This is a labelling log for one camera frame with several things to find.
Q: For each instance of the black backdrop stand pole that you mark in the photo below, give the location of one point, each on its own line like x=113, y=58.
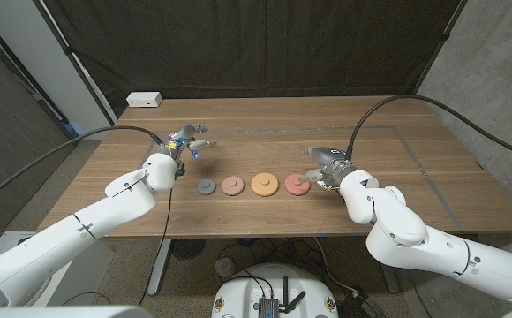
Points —
x=443, y=37
x=75, y=62

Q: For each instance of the round black fan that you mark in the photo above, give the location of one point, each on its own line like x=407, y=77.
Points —
x=187, y=247

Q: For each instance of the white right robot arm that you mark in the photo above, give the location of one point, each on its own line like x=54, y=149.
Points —
x=415, y=238

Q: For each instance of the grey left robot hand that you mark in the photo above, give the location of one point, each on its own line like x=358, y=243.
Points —
x=186, y=131

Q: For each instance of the grey table leg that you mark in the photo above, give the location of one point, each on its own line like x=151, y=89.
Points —
x=390, y=280

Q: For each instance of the white robot torso base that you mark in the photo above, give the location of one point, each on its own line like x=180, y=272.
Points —
x=243, y=291

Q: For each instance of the grey router with black antennas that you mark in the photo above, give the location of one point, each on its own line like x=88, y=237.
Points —
x=268, y=305

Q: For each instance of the white table leg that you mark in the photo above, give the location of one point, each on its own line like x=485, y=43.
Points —
x=161, y=265

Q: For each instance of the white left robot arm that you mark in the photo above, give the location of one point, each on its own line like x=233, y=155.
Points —
x=62, y=238

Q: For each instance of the black power brick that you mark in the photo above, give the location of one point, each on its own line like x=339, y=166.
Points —
x=362, y=305

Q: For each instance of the round grey floor object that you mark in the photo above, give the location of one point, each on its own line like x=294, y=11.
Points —
x=225, y=267

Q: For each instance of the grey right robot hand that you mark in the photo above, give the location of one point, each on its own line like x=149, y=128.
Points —
x=329, y=155

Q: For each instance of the black backdrop curtain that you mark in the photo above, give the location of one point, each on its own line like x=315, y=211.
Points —
x=256, y=44

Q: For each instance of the white power strip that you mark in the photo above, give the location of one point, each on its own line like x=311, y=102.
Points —
x=144, y=99

